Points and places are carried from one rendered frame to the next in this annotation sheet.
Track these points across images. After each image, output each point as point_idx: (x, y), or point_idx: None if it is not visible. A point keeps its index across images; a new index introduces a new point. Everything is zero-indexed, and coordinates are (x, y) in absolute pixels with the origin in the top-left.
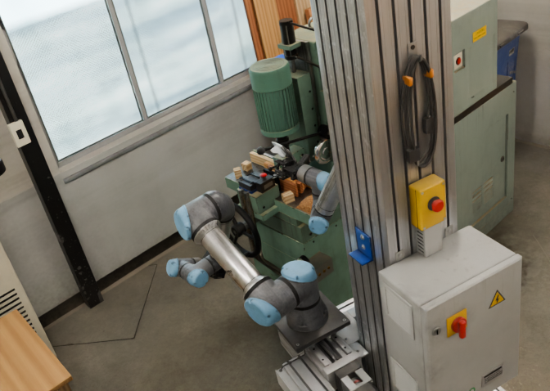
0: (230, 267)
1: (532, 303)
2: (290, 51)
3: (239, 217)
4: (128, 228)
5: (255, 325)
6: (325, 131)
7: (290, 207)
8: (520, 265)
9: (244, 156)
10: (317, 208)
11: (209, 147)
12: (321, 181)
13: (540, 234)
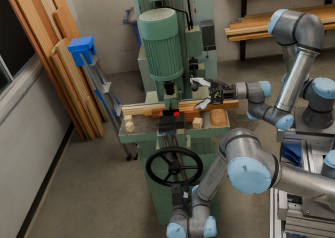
0: (322, 190)
1: (272, 129)
2: (162, 2)
3: (65, 174)
4: None
5: (156, 234)
6: (197, 62)
7: (207, 128)
8: None
9: (48, 131)
10: (284, 108)
11: (26, 134)
12: (267, 87)
13: (237, 99)
